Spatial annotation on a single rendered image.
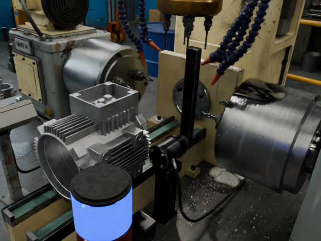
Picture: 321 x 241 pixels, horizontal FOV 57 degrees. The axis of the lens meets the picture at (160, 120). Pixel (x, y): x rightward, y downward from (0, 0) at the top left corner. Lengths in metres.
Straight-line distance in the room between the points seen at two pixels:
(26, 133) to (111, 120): 0.67
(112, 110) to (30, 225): 0.32
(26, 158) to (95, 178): 0.83
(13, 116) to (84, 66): 0.31
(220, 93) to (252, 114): 0.27
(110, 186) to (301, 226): 0.52
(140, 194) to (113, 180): 0.53
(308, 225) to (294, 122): 0.22
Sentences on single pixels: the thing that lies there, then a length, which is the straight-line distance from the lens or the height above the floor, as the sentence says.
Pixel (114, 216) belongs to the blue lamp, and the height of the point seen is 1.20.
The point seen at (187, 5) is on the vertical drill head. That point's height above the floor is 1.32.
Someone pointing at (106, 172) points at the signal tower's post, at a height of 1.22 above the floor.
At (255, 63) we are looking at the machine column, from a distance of 1.00.
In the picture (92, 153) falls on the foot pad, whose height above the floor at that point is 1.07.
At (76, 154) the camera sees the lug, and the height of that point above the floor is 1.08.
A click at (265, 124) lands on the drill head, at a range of 0.68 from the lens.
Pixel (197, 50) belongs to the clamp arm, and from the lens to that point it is 0.66.
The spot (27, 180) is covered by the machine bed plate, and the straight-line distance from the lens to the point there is 1.03.
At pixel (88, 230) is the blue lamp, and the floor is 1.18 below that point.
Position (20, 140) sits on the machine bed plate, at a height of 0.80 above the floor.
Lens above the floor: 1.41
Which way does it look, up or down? 27 degrees down
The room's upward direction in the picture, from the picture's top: 3 degrees clockwise
